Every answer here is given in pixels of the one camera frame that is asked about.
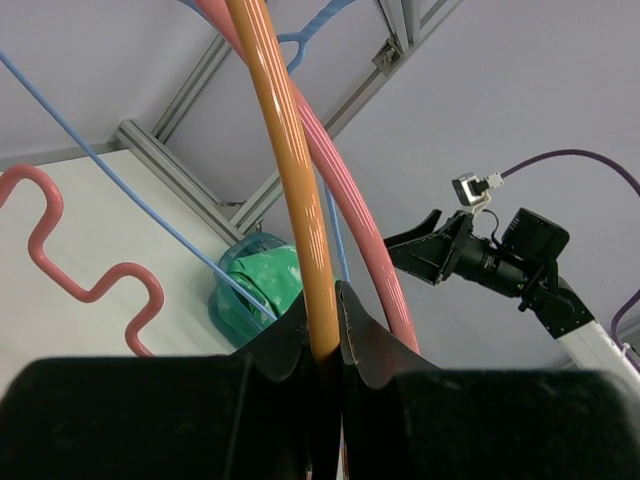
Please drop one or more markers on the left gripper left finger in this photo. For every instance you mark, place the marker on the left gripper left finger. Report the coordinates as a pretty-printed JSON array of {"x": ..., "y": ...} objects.
[{"x": 236, "y": 416}]

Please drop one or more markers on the aluminium frame posts right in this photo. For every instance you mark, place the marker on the aluminium frame posts right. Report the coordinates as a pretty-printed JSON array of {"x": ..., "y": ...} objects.
[{"x": 323, "y": 152}]

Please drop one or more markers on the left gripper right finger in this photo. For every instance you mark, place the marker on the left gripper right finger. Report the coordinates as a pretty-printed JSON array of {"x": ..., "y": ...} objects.
[{"x": 404, "y": 418}]

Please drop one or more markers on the orange plastic hanger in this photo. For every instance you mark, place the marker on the orange plastic hanger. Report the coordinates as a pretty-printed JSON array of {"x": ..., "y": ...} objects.
[{"x": 279, "y": 108}]

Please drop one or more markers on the blue plastic hanger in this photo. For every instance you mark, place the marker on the blue plastic hanger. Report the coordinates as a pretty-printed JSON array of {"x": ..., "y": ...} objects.
[{"x": 200, "y": 200}]

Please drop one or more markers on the pink plastic hanger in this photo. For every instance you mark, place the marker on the pink plastic hanger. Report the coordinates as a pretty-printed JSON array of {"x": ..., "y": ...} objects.
[{"x": 379, "y": 266}]

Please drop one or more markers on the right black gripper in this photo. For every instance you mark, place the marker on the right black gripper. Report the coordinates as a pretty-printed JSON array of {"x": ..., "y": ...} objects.
[{"x": 456, "y": 253}]

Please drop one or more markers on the teal plastic bin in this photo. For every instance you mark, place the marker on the teal plastic bin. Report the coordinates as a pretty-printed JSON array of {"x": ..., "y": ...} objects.
[{"x": 225, "y": 310}]

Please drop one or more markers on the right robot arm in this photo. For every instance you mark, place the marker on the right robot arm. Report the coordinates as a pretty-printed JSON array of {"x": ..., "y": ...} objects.
[{"x": 522, "y": 265}]

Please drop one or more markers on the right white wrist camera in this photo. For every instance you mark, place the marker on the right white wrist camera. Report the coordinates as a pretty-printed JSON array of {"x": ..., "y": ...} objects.
[{"x": 472, "y": 190}]

